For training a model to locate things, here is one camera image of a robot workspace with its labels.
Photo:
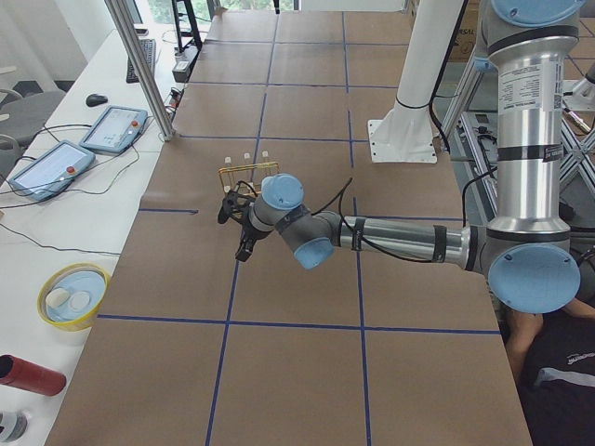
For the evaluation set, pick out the teach pendant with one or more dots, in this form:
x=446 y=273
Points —
x=53 y=172
x=115 y=130

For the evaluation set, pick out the yellow tape roll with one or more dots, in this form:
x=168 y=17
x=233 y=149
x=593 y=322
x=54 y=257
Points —
x=70 y=299

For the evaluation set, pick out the near teach pendant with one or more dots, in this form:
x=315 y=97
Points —
x=53 y=172

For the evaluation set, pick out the far teach pendant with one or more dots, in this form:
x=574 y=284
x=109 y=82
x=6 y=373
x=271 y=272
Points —
x=115 y=130

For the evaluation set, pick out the black computer mouse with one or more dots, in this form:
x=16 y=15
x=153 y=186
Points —
x=94 y=100

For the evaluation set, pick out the aluminium frame post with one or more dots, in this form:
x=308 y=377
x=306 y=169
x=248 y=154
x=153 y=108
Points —
x=124 y=25

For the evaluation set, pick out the grey office chair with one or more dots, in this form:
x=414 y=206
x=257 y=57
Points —
x=26 y=116

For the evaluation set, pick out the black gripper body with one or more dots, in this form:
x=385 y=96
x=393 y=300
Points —
x=249 y=230

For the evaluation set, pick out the red bottle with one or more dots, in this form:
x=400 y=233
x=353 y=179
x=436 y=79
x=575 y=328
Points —
x=19 y=373

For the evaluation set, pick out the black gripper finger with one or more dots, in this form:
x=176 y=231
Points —
x=246 y=247

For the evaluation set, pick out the person in black shirt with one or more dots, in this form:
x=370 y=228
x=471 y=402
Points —
x=551 y=357

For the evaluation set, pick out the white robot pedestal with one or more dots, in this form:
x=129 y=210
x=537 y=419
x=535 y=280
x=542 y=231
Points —
x=404 y=135

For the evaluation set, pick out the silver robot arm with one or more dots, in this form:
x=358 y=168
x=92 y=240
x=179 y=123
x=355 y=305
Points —
x=523 y=252

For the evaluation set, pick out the gold wire cup holder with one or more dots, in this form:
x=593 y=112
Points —
x=247 y=176

